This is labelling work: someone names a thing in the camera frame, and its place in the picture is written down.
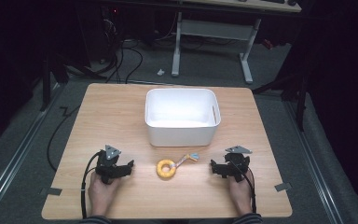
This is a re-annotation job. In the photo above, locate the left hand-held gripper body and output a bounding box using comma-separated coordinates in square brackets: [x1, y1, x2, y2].
[94, 144, 122, 185]

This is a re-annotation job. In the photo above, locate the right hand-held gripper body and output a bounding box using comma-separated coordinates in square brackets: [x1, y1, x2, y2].
[224, 145, 254, 183]

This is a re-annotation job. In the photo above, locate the yellow doughnut toy with tag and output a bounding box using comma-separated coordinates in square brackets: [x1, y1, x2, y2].
[156, 152, 200, 180]

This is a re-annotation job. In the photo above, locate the white plastic bin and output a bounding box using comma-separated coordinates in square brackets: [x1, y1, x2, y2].
[145, 88, 222, 147]

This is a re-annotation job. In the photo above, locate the person's left hand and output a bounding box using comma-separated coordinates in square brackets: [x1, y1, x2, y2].
[88, 173, 122, 217]

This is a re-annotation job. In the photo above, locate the person's right hand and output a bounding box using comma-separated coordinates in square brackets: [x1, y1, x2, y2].
[228, 176, 255, 216]

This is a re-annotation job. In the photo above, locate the grey tape piece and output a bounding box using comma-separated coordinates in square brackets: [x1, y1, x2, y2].
[46, 187, 63, 197]
[274, 182, 293, 192]

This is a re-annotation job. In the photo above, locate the black metal stand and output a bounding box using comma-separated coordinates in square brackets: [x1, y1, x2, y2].
[252, 59, 313, 133]
[39, 50, 71, 113]

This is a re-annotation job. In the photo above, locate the dark computer tower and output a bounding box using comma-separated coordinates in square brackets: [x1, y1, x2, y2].
[100, 5, 124, 63]

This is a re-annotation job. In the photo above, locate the white-framed desk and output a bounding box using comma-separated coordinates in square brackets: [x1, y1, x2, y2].
[171, 0, 303, 85]

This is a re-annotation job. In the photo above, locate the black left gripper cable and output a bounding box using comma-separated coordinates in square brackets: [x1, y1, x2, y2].
[80, 150, 103, 219]

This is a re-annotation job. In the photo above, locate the black floor cable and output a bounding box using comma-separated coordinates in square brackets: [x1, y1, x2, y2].
[46, 105, 82, 173]

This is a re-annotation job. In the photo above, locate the metal floor rail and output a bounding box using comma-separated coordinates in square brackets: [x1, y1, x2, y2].
[0, 83, 63, 218]
[282, 100, 345, 224]

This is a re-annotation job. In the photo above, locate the bundle of black cables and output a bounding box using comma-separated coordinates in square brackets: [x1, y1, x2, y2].
[101, 18, 145, 85]

